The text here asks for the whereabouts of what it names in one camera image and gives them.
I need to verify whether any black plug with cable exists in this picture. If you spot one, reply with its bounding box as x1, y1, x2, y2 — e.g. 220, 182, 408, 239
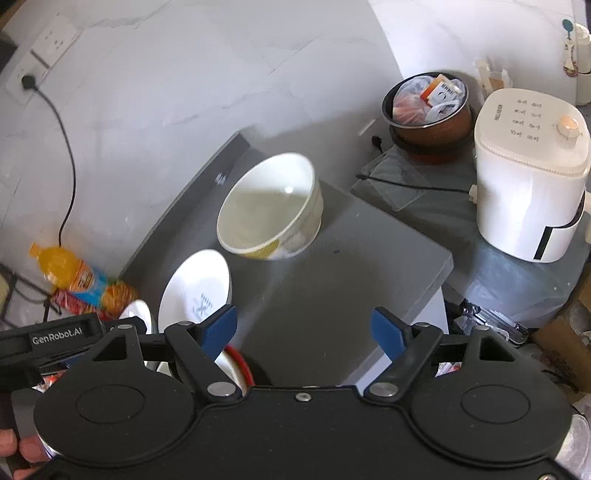
21, 75, 77, 247

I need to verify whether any brown cooking pot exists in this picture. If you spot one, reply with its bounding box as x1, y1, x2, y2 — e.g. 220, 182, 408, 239
381, 71, 476, 164

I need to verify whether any thin black cable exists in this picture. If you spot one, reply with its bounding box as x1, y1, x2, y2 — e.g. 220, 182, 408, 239
355, 135, 476, 193

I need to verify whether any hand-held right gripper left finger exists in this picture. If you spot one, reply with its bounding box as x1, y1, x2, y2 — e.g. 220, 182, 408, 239
88, 304, 245, 408

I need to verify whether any person's left hand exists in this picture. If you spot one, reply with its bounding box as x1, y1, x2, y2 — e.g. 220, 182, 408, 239
0, 428, 49, 480

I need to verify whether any white plate with print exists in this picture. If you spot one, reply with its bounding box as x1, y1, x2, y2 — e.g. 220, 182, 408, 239
158, 249, 232, 334

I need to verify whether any white air fryer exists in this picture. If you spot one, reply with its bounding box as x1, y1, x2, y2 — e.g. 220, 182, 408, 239
468, 88, 591, 264

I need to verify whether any orange juice bottle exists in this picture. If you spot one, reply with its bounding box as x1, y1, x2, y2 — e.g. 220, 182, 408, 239
29, 244, 139, 319

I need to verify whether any small white plate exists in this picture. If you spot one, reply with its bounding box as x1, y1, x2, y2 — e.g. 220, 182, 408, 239
119, 300, 151, 334

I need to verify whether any clear plastic container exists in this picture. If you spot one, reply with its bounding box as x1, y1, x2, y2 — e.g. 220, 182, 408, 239
475, 58, 514, 99

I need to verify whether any white bowl with yellow pattern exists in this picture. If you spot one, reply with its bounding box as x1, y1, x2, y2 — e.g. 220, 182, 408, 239
216, 152, 324, 261

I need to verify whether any grey translucent board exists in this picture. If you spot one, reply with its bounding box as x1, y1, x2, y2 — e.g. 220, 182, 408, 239
350, 150, 437, 213

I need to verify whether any cardboard box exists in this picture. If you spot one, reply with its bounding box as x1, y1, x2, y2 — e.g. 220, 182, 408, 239
530, 288, 591, 393

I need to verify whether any red drink can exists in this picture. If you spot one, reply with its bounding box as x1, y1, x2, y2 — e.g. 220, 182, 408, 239
50, 288, 116, 321

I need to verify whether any white wall socket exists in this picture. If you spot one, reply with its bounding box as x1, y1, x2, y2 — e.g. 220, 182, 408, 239
4, 50, 49, 106
31, 13, 78, 65

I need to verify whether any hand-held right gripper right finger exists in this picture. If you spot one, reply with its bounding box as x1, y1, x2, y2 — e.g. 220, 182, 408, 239
364, 306, 522, 403

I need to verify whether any white container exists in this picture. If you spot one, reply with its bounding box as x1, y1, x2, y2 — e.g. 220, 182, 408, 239
571, 23, 591, 106

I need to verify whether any orange white packet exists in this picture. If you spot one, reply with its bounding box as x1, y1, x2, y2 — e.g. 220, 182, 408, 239
419, 74, 464, 108

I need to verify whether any red rimmed bowl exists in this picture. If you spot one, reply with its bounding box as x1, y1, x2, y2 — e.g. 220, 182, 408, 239
215, 346, 256, 388

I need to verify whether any red snack packet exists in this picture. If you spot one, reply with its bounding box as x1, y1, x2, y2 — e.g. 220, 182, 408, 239
392, 95, 428, 124

